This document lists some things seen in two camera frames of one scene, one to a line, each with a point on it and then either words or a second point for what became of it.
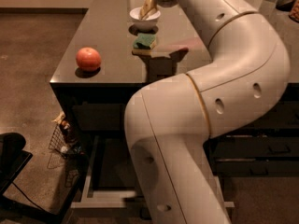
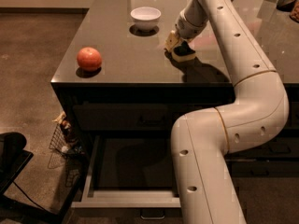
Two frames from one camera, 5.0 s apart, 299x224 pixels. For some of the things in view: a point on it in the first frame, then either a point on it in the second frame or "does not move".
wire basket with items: x=63 y=141 does not move
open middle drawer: x=112 y=180 does not move
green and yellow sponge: x=143 y=44 -> x=183 y=52
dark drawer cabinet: x=128 y=39 does not move
